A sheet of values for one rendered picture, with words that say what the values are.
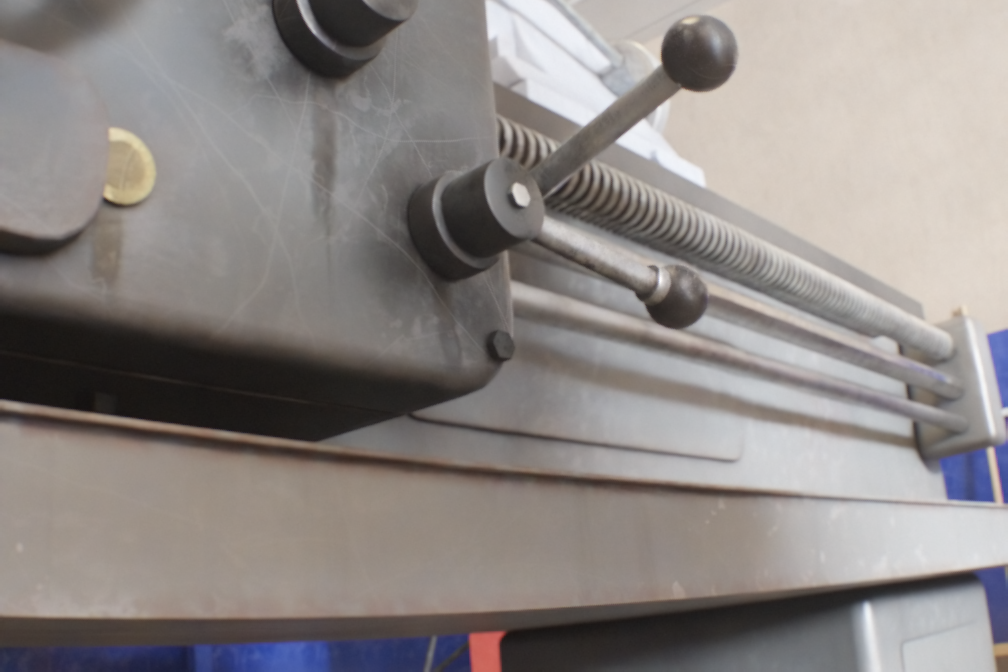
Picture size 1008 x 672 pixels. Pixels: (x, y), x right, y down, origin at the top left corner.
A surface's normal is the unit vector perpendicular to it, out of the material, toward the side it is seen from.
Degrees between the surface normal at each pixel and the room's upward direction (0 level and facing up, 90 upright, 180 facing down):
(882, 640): 90
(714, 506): 90
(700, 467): 90
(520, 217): 90
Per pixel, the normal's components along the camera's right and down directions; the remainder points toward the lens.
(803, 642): -0.67, -0.19
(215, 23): 0.74, -0.28
